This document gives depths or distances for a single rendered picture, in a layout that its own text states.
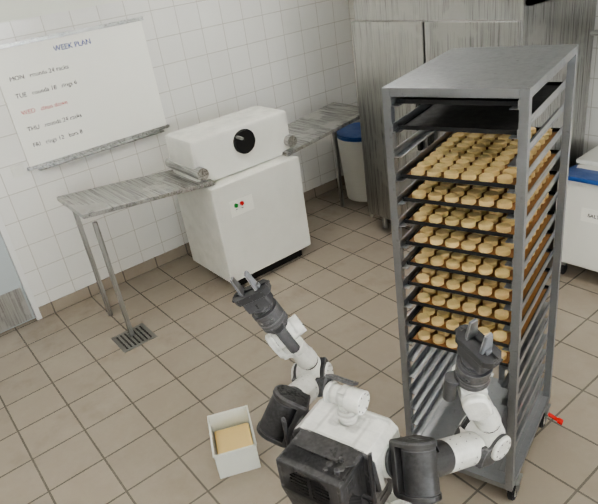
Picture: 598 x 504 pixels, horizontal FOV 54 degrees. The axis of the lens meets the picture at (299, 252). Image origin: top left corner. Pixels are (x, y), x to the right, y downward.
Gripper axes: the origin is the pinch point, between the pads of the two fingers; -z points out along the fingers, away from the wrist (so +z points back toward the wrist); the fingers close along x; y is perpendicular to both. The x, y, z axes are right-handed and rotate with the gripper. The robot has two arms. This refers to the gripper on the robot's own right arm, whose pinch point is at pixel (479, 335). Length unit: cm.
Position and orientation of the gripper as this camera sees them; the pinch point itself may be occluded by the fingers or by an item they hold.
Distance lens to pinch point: 140.1
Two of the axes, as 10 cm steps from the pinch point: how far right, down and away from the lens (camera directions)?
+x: -5.3, -5.7, 6.3
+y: 8.4, -4.5, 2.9
